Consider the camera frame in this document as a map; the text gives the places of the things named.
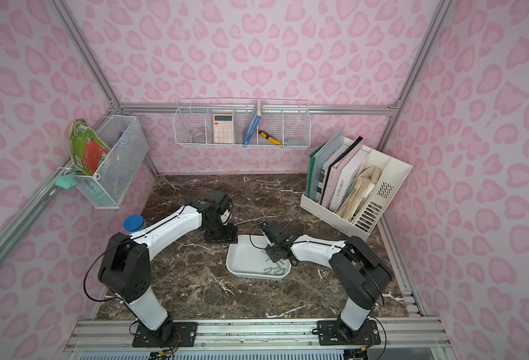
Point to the white plastic storage tray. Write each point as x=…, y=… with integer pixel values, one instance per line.
x=247, y=257

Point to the yellow utility knife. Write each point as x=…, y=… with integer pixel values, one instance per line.
x=270, y=138

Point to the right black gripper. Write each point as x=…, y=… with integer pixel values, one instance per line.
x=276, y=247

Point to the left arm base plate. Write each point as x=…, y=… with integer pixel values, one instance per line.
x=170, y=334

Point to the white wire wall basket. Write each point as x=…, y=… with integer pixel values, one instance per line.
x=288, y=121

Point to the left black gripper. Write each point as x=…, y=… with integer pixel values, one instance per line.
x=222, y=232

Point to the blue book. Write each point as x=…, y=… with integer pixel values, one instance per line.
x=252, y=123

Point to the green folder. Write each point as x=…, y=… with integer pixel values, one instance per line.
x=316, y=161

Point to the mint green wall hook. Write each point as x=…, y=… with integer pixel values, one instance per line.
x=66, y=181

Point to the white pink calculator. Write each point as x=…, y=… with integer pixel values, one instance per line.
x=223, y=129

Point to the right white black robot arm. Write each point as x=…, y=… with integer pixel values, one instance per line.
x=361, y=272

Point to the beige paper bundle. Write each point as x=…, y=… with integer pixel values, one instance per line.
x=360, y=191

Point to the pile of silver screws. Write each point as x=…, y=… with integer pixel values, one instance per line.
x=278, y=268

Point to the blue lid clear jar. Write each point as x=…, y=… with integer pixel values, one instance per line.
x=134, y=223

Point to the green red snack bag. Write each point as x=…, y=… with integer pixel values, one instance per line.
x=87, y=150

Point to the white mesh side basket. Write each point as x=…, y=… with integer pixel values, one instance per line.
x=109, y=184

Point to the white file organizer rack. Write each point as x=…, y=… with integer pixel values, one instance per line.
x=393, y=174

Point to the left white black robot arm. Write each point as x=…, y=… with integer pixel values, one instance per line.
x=126, y=266

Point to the pink white book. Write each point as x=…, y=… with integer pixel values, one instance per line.
x=341, y=174

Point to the clear tape roll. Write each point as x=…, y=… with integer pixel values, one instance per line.
x=198, y=136

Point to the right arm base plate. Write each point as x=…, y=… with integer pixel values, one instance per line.
x=336, y=333

